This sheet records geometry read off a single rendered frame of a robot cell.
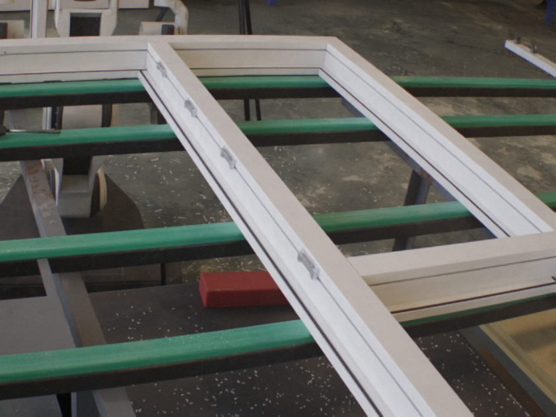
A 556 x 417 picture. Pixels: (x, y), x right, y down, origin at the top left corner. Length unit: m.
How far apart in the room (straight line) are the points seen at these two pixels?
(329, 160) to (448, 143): 2.03
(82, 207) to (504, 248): 1.48
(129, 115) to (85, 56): 1.97
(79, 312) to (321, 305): 0.31
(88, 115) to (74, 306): 1.09
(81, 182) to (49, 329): 1.36
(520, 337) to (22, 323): 0.92
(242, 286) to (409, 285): 0.49
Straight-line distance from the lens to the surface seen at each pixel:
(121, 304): 1.49
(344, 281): 1.01
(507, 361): 1.55
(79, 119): 2.13
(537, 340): 1.56
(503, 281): 1.20
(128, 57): 1.71
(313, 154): 3.52
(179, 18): 2.19
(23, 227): 2.49
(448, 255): 1.13
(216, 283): 1.50
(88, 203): 2.38
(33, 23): 3.79
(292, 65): 1.85
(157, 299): 1.51
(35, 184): 1.37
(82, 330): 1.06
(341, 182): 3.33
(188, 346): 0.98
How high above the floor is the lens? 1.49
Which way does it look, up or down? 28 degrees down
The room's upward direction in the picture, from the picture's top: 9 degrees clockwise
